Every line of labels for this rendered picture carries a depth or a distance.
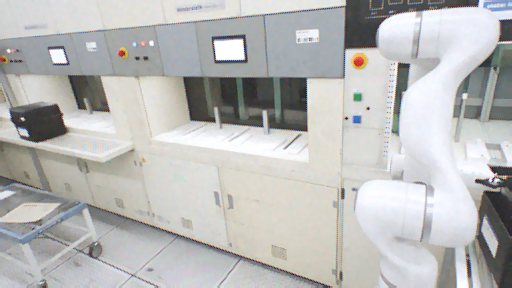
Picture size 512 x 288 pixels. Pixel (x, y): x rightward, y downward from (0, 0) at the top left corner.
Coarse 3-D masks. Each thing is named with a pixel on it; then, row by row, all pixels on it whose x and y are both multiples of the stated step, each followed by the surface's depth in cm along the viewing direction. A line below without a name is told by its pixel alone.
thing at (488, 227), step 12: (492, 192) 105; (480, 204) 107; (492, 204) 106; (480, 216) 106; (492, 216) 96; (480, 228) 105; (492, 228) 95; (504, 228) 87; (480, 240) 105; (492, 240) 95; (504, 240) 86; (492, 252) 94; (504, 252) 86; (492, 264) 94; (504, 264) 86; (504, 276) 87
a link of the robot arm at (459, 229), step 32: (448, 32) 62; (480, 32) 60; (448, 64) 62; (416, 96) 64; (448, 96) 62; (416, 128) 63; (448, 128) 62; (416, 160) 66; (448, 160) 61; (448, 192) 59; (448, 224) 58
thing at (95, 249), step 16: (0, 192) 243; (16, 192) 239; (32, 192) 236; (48, 192) 230; (0, 208) 217; (64, 208) 210; (80, 208) 212; (0, 224) 198; (32, 224) 195; (48, 224) 195; (64, 224) 239; (16, 240) 185; (80, 240) 217; (96, 240) 227; (0, 256) 211; (32, 256) 189; (96, 256) 228
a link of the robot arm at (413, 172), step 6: (408, 156) 87; (408, 162) 87; (414, 162) 86; (408, 168) 87; (414, 168) 86; (420, 168) 85; (408, 174) 88; (414, 174) 87; (420, 174) 86; (426, 174) 86; (408, 180) 89; (414, 180) 87; (420, 180) 87; (426, 180) 86
